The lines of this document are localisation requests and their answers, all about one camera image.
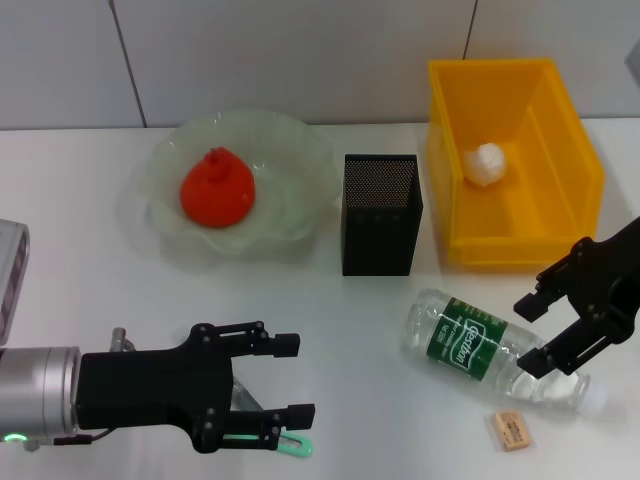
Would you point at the yellow plastic bin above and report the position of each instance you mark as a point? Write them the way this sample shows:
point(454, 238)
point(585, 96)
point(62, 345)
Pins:
point(550, 200)

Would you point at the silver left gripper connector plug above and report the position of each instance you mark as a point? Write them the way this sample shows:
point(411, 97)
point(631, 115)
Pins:
point(121, 340)

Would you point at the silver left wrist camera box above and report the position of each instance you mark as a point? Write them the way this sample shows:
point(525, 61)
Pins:
point(12, 280)

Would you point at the black mesh pen holder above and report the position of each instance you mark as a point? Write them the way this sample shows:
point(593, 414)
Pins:
point(380, 235)

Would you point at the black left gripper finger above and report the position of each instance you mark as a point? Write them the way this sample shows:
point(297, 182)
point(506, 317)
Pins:
point(302, 416)
point(289, 346)

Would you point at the grey marker pen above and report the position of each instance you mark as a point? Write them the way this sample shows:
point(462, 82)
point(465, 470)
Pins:
point(245, 395)

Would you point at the red-orange toy orange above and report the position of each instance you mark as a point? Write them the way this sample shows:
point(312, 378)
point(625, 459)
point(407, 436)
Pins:
point(220, 195)

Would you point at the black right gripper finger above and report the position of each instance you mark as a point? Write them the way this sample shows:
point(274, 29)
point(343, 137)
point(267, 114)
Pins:
point(540, 362)
point(532, 306)

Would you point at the clear green-label water bottle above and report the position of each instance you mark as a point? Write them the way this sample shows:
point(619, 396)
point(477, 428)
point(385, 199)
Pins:
point(460, 340)

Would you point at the pale green glass fruit plate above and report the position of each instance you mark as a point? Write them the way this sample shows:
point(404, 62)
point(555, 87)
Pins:
point(290, 200)

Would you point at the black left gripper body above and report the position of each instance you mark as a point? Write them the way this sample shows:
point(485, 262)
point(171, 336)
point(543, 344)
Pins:
point(150, 387)

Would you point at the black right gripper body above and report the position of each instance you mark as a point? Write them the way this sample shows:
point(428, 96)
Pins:
point(605, 285)

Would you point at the green utility knife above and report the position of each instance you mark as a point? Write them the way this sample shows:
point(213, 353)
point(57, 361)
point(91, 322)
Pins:
point(300, 444)

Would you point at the white paper ball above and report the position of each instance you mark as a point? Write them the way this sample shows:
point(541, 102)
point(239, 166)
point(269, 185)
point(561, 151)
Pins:
point(485, 167)

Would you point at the tan rectangular eraser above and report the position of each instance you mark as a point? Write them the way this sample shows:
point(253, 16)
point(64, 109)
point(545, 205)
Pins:
point(512, 431)

